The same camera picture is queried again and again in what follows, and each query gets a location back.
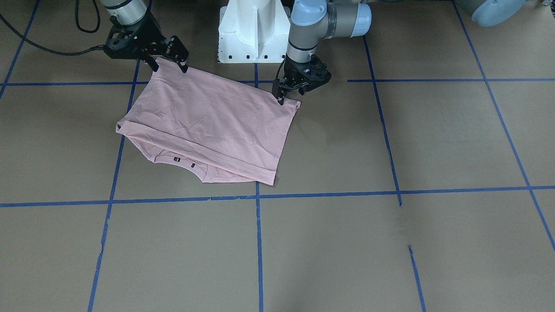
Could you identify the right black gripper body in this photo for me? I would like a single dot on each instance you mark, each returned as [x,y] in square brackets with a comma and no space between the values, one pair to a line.
[152,35]

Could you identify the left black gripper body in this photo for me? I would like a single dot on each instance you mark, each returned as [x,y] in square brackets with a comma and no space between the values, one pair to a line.
[289,81]

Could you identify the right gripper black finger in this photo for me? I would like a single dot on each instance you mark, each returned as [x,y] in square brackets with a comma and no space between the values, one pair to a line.
[151,62]

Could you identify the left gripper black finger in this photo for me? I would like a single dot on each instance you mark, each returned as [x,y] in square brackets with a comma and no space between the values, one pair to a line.
[280,96]

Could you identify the pink Snoopy t-shirt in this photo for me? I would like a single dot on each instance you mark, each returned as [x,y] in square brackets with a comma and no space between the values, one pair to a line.
[219,129]

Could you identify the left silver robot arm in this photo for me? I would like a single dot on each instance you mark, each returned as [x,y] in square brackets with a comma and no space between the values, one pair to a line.
[312,21]

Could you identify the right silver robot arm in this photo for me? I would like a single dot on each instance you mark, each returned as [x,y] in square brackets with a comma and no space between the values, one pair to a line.
[129,12]

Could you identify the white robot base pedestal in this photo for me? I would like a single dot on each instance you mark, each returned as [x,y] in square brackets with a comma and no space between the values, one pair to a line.
[253,31]

